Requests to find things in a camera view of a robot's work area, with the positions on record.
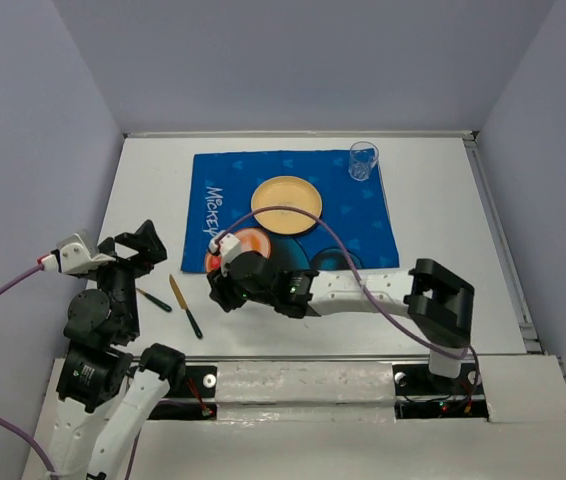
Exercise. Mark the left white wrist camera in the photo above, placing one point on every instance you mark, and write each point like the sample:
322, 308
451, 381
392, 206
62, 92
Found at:
75, 256

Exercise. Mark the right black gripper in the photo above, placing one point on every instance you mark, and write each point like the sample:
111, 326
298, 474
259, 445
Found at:
221, 288

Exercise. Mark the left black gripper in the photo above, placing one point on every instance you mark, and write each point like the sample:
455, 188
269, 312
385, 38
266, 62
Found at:
148, 238

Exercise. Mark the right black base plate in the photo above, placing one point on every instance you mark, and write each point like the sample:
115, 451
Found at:
420, 395

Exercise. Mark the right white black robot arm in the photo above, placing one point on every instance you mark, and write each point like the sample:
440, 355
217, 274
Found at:
437, 301

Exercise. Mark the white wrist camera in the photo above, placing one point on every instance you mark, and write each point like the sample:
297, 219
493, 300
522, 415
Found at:
226, 246
75, 256

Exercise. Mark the gold knife green handle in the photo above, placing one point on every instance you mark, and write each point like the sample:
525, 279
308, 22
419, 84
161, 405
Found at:
184, 306

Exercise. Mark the yellow round plate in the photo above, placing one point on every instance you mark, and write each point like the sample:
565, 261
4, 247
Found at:
288, 191

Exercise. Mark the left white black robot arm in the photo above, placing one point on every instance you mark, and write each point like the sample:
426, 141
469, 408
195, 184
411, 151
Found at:
103, 401

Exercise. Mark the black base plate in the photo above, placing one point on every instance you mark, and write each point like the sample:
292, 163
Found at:
193, 399
420, 395

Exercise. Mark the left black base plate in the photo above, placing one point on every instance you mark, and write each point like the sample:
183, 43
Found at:
193, 399

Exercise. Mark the clear plastic cup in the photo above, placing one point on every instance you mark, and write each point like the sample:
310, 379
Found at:
363, 158

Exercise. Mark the gold fork green handle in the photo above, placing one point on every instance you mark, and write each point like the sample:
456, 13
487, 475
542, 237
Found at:
155, 301

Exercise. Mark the blue Mickey placemat cloth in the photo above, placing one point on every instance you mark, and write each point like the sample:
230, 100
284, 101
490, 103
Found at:
222, 186

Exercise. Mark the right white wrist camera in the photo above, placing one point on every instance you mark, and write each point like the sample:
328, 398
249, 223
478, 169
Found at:
226, 246

